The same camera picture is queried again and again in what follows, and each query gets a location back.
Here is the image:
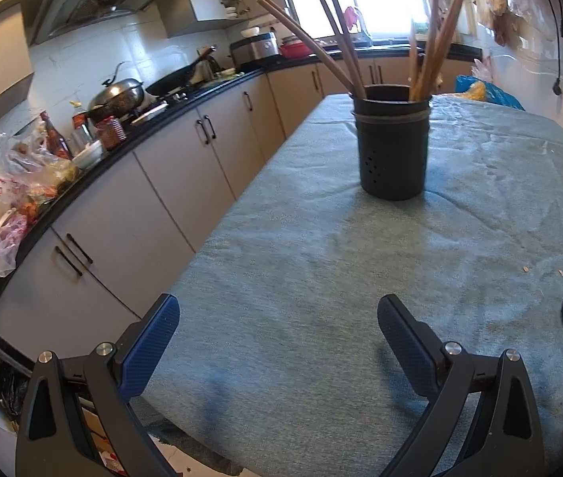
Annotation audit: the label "silver rice cooker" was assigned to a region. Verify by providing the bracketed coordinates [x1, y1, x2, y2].
[229, 32, 279, 65]

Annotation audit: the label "teal table cloth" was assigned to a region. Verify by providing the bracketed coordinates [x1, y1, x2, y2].
[132, 92, 563, 477]

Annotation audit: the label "black wok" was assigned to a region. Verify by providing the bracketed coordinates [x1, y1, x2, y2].
[145, 47, 217, 97]

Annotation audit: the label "black range hood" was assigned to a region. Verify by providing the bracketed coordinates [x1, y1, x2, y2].
[28, 0, 188, 45]

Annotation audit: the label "pink plastic bag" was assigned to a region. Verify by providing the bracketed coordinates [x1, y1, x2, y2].
[0, 213, 29, 279]

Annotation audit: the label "gas stove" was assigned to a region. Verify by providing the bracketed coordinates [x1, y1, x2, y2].
[152, 87, 197, 105]

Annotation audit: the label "clear bags of food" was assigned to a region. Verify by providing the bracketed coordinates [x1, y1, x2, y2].
[0, 119, 81, 209]

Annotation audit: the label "dark grey utensil holder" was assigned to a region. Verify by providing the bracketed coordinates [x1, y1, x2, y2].
[352, 84, 432, 202]

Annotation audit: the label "blue plastic bag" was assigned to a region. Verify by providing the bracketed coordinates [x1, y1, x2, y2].
[455, 74, 525, 110]

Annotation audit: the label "steel pot with lid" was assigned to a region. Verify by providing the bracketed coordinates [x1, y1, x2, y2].
[87, 62, 145, 115]

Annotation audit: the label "black kitchen countertop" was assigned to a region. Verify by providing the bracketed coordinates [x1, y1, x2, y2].
[0, 42, 483, 319]

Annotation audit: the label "yellow capped bottle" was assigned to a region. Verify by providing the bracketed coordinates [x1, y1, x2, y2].
[70, 102, 93, 152]

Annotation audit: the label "red basin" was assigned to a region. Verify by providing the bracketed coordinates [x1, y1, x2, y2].
[279, 40, 314, 59]

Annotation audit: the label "hanging plastic bags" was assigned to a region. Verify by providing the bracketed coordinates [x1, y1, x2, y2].
[475, 0, 560, 45]

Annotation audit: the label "white tray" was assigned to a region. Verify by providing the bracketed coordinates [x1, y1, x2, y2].
[130, 102, 169, 125]

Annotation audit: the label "beige base cabinets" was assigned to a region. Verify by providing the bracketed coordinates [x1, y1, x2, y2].
[0, 54, 481, 363]

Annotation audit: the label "kitchen window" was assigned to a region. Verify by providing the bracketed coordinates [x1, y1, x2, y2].
[276, 0, 441, 41]

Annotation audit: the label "black power cable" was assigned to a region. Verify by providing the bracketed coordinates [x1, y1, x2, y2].
[540, 0, 563, 96]

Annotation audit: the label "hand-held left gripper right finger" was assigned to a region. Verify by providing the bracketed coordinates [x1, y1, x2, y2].
[377, 293, 546, 477]

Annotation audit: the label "dark sauce bottle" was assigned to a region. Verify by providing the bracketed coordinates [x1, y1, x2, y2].
[40, 112, 74, 160]

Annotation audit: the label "white plastic bag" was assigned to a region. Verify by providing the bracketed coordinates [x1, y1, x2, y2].
[471, 57, 493, 83]

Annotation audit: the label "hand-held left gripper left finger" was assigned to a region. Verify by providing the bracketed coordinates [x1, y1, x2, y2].
[14, 293, 181, 477]

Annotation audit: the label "thin bamboo stick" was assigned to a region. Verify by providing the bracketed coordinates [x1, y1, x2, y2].
[412, 22, 420, 103]
[408, 17, 416, 103]

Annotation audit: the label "thin wooden chopstick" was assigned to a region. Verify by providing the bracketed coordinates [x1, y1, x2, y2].
[256, 0, 366, 100]

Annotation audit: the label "red sauce jar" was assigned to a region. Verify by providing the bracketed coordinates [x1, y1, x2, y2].
[97, 116, 127, 151]

